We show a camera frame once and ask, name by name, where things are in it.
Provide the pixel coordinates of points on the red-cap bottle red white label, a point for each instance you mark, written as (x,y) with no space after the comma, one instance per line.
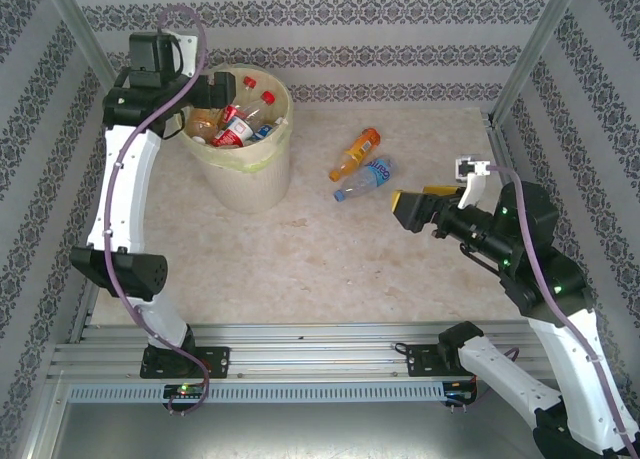
(235,134)

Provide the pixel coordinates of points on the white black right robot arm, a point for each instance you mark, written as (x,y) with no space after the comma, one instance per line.
(505,374)

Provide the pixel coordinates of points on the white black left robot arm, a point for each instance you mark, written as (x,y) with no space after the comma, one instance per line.
(125,189)

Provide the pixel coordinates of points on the cream plastic waste bin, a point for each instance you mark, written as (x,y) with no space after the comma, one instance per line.
(250,189)

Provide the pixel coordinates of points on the clear water bottle blue cap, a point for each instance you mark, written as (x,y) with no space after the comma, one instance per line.
(372,175)

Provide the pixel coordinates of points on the orange juice bottle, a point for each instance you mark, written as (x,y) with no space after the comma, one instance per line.
(357,151)

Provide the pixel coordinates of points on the small circuit board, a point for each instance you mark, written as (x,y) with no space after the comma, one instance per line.
(460,394)
(182,391)

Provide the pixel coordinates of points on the grey metal panel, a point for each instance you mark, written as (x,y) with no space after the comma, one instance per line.
(320,429)

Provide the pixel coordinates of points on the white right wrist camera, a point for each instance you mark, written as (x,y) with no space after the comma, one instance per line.
(470,194)

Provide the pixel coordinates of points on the aluminium frame post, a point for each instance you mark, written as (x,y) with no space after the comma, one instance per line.
(90,49)
(537,49)

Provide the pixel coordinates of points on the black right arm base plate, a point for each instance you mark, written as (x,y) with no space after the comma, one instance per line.
(422,361)

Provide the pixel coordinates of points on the aluminium mounting rail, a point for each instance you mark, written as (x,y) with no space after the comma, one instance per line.
(320,356)

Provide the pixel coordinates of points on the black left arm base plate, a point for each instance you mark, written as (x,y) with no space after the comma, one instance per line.
(217,361)

